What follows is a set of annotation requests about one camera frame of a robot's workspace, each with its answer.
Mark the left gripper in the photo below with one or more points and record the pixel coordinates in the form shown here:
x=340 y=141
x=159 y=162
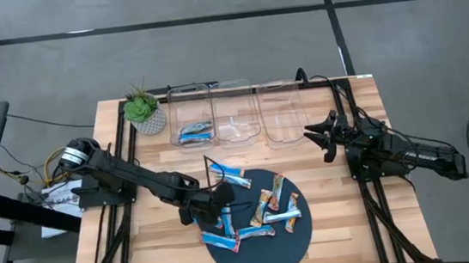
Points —
x=206 y=207

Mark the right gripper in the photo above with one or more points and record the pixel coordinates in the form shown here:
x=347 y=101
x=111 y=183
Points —
x=342 y=134

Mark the clear plastic bin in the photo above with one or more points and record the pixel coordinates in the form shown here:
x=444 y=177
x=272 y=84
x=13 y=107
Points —
x=282 y=109
x=181 y=111
x=234 y=105

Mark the silver blue granola bar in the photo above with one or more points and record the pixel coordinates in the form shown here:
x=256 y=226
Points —
x=195 y=127

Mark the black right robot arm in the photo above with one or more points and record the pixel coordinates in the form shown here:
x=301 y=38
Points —
x=427 y=156

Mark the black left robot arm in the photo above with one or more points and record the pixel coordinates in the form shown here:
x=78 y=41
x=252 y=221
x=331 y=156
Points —
x=135 y=175

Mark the round dark woven placemat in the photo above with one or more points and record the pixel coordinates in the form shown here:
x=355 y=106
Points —
x=264 y=258

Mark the succulent in patterned pot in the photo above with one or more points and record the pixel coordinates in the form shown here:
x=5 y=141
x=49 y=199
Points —
x=146 y=114

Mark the white cardboard box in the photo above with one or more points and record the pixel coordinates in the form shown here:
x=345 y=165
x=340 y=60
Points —
x=61 y=191

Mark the black metal table frame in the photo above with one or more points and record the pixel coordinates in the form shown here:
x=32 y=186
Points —
x=325 y=83

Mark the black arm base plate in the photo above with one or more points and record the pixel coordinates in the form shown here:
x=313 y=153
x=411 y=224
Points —
x=90 y=200
x=387 y=173

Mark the black desk leg frame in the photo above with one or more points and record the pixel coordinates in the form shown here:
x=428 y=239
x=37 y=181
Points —
x=31 y=213

